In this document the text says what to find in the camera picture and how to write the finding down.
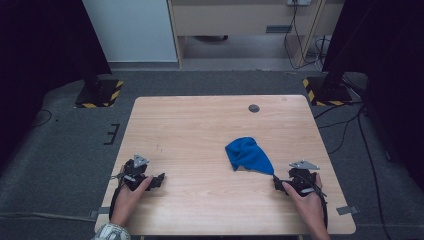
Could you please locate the black hanging power cable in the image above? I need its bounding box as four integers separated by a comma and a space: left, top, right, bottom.
283, 0, 327, 71

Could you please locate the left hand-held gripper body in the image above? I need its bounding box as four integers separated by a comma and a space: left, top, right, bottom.
113, 153, 150, 192

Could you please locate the white cabinet panel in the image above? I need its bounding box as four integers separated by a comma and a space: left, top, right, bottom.
81, 0, 179, 63

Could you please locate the light wooden desk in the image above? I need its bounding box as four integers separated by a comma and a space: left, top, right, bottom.
166, 0, 346, 70

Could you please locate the long black floor cable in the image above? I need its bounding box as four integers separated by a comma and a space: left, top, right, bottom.
356, 111, 389, 240

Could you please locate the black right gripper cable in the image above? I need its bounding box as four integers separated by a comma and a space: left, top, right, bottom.
308, 181, 330, 231

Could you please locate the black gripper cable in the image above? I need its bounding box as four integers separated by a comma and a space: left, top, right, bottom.
108, 183, 124, 222
308, 181, 330, 231

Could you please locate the grey tape piece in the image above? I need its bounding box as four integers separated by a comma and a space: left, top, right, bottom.
88, 206, 115, 220
335, 205, 361, 216

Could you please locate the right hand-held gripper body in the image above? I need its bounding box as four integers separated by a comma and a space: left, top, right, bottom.
286, 159, 321, 197

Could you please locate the grey desk label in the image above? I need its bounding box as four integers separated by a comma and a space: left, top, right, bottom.
265, 24, 293, 35

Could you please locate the thin black floor cable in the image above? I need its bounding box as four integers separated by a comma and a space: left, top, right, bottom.
32, 108, 54, 129

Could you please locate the dark curtain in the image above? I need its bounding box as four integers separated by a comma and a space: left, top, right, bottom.
0, 0, 113, 169
321, 0, 424, 183

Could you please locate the blue microfibre cloth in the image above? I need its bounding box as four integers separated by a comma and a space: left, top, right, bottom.
224, 136, 276, 177

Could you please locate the person's left hand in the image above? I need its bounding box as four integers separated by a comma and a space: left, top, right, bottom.
111, 176, 154, 228

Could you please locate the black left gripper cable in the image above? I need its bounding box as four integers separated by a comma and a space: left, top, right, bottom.
108, 183, 124, 222

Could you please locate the black stand with striped base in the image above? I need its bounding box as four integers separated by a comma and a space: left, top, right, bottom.
302, 74, 354, 107
74, 74, 125, 109

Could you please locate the person's right hand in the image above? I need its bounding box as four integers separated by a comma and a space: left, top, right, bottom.
282, 174, 326, 229

